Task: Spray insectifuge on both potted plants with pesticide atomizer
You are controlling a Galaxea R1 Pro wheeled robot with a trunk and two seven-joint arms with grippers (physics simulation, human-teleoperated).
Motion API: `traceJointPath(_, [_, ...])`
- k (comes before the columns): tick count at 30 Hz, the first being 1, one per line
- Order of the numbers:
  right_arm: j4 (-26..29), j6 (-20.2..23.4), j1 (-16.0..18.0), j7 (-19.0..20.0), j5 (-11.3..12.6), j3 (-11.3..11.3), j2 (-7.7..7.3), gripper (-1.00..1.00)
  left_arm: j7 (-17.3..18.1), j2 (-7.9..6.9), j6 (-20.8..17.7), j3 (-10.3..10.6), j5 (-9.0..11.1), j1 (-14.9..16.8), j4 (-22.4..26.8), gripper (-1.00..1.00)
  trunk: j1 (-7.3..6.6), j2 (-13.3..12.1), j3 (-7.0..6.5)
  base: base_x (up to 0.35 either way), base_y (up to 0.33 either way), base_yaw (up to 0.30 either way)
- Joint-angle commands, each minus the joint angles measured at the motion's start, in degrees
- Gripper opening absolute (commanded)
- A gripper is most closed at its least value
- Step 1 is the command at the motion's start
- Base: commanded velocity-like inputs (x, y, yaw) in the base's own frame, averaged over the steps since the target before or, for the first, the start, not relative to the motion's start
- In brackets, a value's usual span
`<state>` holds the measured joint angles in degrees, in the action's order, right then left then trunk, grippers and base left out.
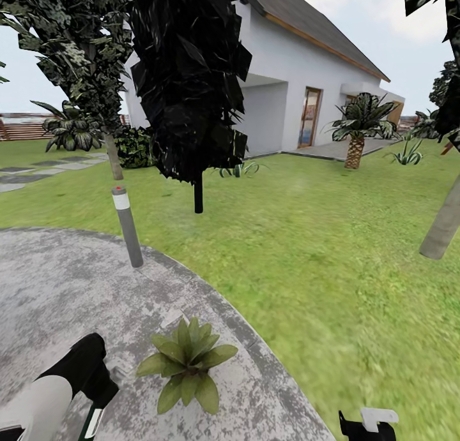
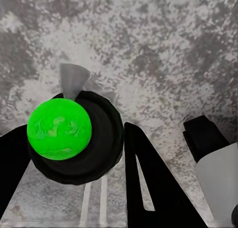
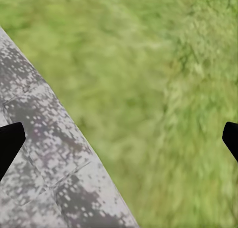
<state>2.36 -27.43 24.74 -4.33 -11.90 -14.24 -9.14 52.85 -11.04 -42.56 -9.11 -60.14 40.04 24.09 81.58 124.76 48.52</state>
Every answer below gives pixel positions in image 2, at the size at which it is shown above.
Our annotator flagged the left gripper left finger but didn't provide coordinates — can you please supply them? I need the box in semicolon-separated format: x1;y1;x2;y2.
0;125;31;219

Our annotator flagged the insectifuge atomizer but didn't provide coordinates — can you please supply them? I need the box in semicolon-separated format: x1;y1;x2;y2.
27;64;125;186

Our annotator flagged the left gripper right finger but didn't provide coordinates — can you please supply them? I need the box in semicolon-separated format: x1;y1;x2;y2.
124;121;208;228

